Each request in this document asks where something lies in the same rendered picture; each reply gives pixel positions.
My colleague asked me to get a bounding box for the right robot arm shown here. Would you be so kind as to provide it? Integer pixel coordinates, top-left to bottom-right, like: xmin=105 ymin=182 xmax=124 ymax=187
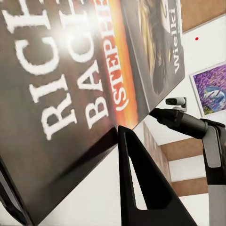
xmin=150 ymin=97 xmax=226 ymax=226

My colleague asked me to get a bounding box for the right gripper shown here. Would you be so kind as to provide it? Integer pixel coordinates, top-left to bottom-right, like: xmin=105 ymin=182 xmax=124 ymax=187
xmin=150 ymin=107 xmax=196 ymax=135

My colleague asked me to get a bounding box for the hardback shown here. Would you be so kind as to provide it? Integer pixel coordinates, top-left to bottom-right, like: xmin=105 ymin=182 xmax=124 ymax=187
xmin=0 ymin=0 xmax=185 ymax=226

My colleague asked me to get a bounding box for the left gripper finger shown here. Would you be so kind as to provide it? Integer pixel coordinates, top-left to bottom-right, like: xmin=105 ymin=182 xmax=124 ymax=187
xmin=118 ymin=126 xmax=197 ymax=226

